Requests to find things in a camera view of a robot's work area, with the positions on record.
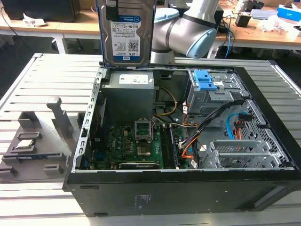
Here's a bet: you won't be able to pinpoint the crumpled white paper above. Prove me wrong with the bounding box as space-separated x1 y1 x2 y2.
23 13 48 27

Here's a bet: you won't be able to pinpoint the blue drive latch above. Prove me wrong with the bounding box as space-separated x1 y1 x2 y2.
193 70 218 91

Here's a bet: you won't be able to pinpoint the long wooden desk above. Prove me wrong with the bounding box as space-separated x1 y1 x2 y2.
0 0 104 55

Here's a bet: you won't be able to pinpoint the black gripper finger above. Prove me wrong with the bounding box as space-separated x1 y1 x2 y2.
106 0 119 21

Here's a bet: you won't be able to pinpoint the black speaker box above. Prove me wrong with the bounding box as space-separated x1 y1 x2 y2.
215 5 224 36

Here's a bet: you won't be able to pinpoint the yellow wires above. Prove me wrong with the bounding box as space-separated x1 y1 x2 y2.
151 87 179 117

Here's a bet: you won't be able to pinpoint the black cable bundle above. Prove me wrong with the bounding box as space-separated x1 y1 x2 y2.
178 99 243 149

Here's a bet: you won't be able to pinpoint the grey metal disk bay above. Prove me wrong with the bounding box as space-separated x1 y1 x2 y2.
199 139 291 169

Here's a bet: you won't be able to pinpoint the grey power supply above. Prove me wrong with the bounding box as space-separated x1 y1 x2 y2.
101 70 156 119

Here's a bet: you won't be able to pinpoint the silver CPU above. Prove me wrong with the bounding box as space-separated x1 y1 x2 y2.
15 139 36 149

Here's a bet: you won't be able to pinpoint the orange wire with black plug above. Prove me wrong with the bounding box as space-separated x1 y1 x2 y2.
234 112 250 151

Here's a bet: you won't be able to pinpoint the grey metal drive cage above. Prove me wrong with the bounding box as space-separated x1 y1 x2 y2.
187 69 248 119

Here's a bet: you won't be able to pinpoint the square chipset heat sink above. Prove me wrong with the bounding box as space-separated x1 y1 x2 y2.
136 145 152 157

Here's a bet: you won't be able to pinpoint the blue wire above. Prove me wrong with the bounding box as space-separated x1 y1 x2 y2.
225 113 246 140

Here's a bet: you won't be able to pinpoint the CPU socket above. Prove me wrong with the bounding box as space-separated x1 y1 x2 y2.
133 117 154 144

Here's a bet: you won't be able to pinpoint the wooden desk with clutter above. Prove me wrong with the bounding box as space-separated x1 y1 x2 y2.
215 4 301 51

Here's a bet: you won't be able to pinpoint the black PC case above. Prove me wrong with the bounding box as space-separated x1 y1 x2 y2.
62 60 301 218

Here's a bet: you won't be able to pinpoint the white plastic bag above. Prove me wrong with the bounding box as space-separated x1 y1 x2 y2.
258 15 289 32

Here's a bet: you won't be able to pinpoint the green motherboard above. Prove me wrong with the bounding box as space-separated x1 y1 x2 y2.
90 123 182 170

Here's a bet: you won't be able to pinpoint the hard disk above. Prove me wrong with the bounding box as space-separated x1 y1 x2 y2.
98 0 156 69

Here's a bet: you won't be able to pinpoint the blue cardboard box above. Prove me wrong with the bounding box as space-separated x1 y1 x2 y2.
277 5 301 20

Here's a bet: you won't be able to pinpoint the black RAM stick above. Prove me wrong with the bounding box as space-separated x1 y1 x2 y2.
161 127 174 169
169 128 180 169

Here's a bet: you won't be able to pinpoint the large black box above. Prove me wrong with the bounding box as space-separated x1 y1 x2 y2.
2 0 81 23

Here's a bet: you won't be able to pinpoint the small black box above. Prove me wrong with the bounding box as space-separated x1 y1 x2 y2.
235 12 252 27

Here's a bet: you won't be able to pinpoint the grey flat tray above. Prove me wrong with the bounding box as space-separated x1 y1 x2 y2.
250 8 279 21

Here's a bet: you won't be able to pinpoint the grey parts rack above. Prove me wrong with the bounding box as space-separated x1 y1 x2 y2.
0 96 83 178

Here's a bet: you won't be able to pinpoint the hanging blue cable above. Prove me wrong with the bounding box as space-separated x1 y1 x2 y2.
224 23 236 58

